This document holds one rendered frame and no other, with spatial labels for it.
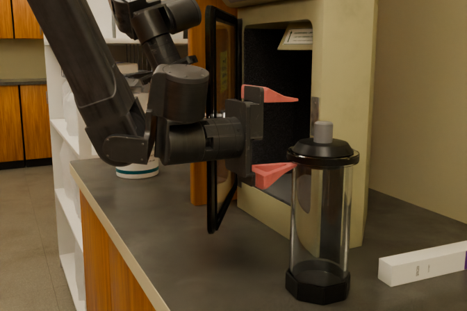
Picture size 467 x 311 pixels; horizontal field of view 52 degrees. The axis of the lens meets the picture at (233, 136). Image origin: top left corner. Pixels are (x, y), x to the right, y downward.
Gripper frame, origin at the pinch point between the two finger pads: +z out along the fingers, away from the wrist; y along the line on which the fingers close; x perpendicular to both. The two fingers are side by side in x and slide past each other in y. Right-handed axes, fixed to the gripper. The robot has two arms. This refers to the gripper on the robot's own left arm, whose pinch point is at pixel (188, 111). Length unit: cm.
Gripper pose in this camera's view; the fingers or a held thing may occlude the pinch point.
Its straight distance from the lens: 90.1
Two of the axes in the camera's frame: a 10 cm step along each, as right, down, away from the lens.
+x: -1.5, 1.9, -9.7
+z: 4.1, 9.1, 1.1
